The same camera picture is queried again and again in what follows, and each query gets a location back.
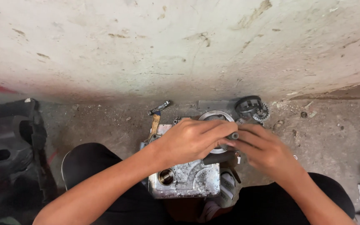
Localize person's left hand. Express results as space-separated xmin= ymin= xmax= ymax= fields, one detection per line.
xmin=151 ymin=118 xmax=239 ymax=169

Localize person's right hand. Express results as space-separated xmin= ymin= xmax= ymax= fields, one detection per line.
xmin=234 ymin=124 xmax=298 ymax=179

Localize flat grey metal plate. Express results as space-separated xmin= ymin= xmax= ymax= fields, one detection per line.
xmin=197 ymin=100 xmax=240 ymax=113

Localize dark clutch basket with gear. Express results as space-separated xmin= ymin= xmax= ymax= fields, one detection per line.
xmin=234 ymin=95 xmax=271 ymax=124

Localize white shoe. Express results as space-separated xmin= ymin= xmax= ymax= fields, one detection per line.
xmin=198 ymin=169 xmax=242 ymax=223

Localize silver engine crankcase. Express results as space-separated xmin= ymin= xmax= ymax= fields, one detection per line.
xmin=139 ymin=116 xmax=240 ymax=199

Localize chrome wrench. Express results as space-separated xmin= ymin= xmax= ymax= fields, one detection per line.
xmin=147 ymin=100 xmax=172 ymax=116

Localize person's black shorts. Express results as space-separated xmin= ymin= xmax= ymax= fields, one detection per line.
xmin=61 ymin=142 xmax=356 ymax=225

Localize black plastic motorcycle fairing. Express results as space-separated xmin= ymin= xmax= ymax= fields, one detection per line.
xmin=0 ymin=98 xmax=59 ymax=225

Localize round silver metal ring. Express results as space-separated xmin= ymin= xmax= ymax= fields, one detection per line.
xmin=198 ymin=110 xmax=235 ymax=154

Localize black tool handle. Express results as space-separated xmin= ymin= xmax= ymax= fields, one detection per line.
xmin=202 ymin=151 xmax=237 ymax=166

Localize wooden handled hammer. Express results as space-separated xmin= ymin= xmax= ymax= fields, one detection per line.
xmin=145 ymin=111 xmax=162 ymax=143

